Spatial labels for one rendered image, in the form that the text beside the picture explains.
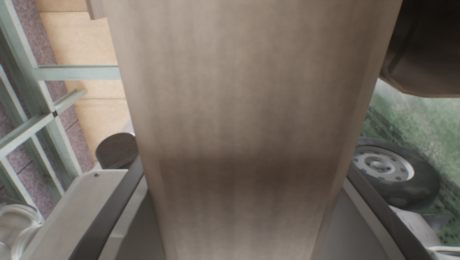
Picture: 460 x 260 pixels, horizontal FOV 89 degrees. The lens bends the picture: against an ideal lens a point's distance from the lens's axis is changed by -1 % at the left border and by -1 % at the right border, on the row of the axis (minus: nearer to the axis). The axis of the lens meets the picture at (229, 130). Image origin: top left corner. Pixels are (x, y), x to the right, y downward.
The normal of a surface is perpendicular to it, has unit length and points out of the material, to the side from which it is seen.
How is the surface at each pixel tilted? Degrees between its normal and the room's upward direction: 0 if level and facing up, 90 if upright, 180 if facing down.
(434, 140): 0
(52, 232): 96
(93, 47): 90
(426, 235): 96
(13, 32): 90
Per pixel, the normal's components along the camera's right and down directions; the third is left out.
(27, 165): 1.00, 0.00
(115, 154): -0.07, -0.77
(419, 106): -1.00, 0.00
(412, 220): 0.08, -0.85
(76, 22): 0.00, 0.52
